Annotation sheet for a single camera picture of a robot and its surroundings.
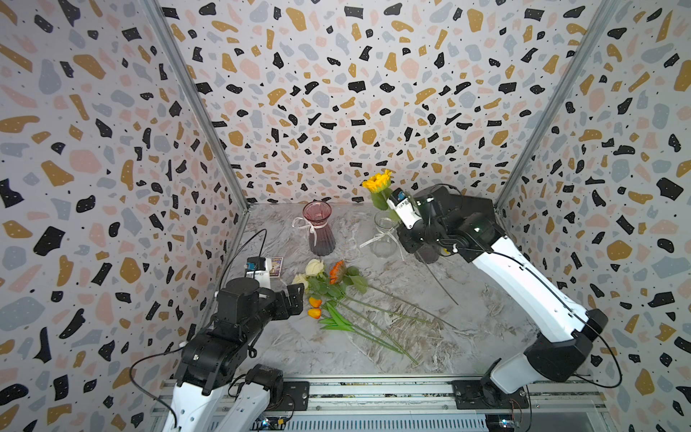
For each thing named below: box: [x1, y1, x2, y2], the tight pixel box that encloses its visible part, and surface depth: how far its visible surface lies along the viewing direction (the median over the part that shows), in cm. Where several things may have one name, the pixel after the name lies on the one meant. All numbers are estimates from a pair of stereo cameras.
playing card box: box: [269, 257, 284, 278], surface depth 101 cm
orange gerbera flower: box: [328, 259, 458, 330], surface depth 96 cm
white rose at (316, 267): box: [305, 258, 328, 280], surface depth 99 cm
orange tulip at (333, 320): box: [307, 302, 402, 355], surface depth 89 cm
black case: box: [412, 185, 504, 252], surface depth 51 cm
